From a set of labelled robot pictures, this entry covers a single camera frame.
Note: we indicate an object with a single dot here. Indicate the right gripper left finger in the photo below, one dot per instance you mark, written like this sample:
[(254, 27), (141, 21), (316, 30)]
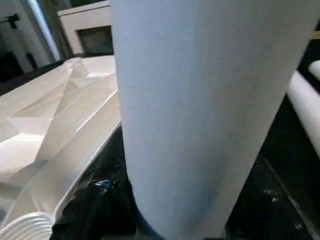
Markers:
[(100, 215)]

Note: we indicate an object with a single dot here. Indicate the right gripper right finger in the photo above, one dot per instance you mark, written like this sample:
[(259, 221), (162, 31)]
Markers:
[(265, 215)]

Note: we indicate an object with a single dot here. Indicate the white plastic table top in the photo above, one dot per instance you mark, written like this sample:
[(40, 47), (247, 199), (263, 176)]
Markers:
[(55, 115)]

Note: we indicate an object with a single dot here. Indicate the black work mat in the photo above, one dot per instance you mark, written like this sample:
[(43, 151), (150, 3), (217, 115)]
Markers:
[(295, 165)]

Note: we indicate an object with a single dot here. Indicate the white glass-door cabinet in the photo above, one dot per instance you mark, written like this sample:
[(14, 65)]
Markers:
[(90, 25)]

